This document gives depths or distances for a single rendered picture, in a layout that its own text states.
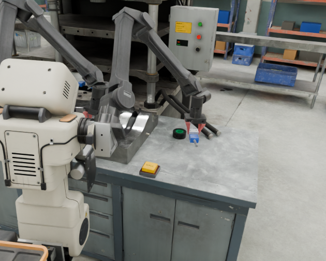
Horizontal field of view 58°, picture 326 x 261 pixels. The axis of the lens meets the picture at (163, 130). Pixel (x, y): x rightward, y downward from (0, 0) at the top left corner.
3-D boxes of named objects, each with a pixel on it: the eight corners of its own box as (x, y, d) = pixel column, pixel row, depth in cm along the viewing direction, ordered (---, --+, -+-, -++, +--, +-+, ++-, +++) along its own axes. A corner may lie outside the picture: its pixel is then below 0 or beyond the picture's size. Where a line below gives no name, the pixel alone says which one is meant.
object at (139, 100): (156, 119, 211) (157, 110, 208) (7, 93, 242) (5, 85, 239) (183, 85, 283) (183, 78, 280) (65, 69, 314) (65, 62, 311)
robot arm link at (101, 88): (90, 83, 135) (98, 87, 132) (102, 83, 140) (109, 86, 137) (88, 97, 138) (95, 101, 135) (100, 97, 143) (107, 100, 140)
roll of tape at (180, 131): (185, 140, 170) (186, 134, 168) (172, 139, 171) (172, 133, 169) (186, 133, 177) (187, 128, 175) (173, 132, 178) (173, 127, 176)
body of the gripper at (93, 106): (89, 107, 145) (91, 92, 142) (107, 113, 142) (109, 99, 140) (82, 110, 139) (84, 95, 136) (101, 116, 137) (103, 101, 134)
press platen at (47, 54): (159, 100, 205) (160, 76, 197) (6, 76, 236) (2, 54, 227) (186, 71, 276) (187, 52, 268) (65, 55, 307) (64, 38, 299)
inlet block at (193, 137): (201, 150, 140) (202, 141, 138) (190, 150, 140) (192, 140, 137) (196, 138, 152) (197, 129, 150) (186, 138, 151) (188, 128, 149)
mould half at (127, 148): (127, 164, 145) (127, 140, 139) (80, 154, 151) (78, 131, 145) (158, 123, 188) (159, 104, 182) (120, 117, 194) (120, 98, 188)
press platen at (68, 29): (161, 67, 194) (162, 38, 185) (0, 47, 225) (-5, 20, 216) (188, 45, 265) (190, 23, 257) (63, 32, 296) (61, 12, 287)
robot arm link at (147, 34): (123, 29, 120) (141, 16, 113) (128, 21, 123) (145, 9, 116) (184, 97, 142) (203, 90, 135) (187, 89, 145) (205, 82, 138)
